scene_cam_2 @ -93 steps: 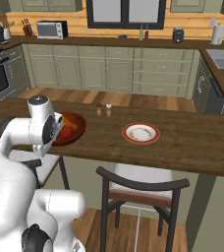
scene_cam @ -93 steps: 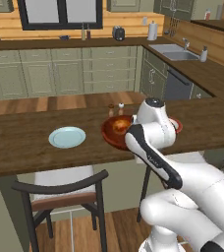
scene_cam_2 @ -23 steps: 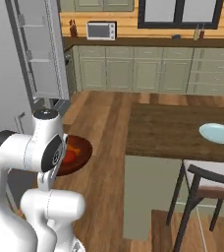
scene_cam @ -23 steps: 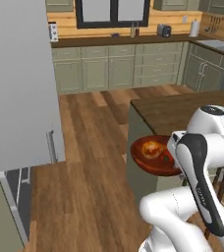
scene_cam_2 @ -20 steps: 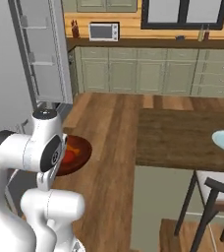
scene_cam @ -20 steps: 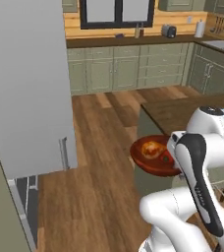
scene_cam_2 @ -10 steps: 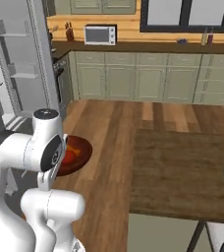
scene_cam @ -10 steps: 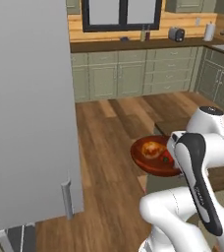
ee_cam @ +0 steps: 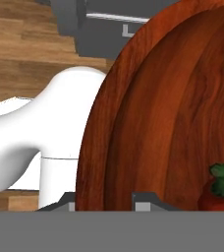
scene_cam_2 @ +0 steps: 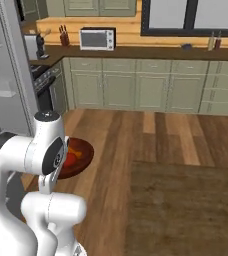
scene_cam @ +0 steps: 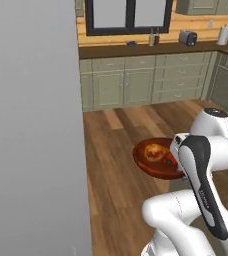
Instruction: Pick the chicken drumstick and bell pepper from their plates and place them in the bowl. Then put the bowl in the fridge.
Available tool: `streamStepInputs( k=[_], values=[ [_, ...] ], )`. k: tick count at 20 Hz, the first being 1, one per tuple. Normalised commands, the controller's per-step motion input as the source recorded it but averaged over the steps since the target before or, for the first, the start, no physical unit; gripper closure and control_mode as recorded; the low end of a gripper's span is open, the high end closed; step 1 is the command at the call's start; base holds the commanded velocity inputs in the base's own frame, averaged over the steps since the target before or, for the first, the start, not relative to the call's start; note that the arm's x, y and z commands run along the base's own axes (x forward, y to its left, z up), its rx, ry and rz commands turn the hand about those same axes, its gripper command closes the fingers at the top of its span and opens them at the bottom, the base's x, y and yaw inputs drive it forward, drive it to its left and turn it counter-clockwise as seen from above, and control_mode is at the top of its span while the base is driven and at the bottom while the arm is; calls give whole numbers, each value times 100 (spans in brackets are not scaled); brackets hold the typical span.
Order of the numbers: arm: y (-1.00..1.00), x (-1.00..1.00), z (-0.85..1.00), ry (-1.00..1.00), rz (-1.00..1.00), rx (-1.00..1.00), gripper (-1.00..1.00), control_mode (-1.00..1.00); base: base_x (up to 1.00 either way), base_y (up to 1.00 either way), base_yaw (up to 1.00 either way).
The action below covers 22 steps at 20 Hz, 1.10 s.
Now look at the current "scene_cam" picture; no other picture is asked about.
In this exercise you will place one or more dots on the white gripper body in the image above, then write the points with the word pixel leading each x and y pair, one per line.
pixel 176 144

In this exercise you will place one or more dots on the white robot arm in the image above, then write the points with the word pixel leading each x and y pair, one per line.
pixel 172 216

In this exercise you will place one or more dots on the red bell pepper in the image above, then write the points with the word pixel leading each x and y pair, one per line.
pixel 169 161

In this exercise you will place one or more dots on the golden chicken drumstick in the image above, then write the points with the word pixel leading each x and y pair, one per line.
pixel 155 151

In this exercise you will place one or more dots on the brown-red bowl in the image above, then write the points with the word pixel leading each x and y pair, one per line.
pixel 152 168

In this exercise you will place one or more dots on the grey fridge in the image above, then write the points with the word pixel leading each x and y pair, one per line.
pixel 32 126

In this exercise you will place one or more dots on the long green base cupboard run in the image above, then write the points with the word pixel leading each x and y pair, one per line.
pixel 136 83

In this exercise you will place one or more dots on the grey toaster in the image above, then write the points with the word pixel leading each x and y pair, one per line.
pixel 187 37

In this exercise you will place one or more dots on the dark red bottle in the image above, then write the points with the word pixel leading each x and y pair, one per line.
pixel 157 38

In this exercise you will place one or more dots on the pale olive bottle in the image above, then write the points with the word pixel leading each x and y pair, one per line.
pixel 151 39

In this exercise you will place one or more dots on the small dark blue object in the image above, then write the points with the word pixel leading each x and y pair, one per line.
pixel 131 43

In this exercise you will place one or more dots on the black-framed window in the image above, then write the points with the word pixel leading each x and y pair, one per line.
pixel 130 15

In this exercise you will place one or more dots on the white wall socket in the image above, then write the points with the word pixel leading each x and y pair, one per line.
pixel 210 24

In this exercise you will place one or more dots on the wide green wall cupboard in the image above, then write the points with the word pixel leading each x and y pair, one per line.
pixel 202 6

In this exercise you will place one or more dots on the narrow green wall cupboard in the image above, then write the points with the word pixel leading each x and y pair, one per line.
pixel 79 7

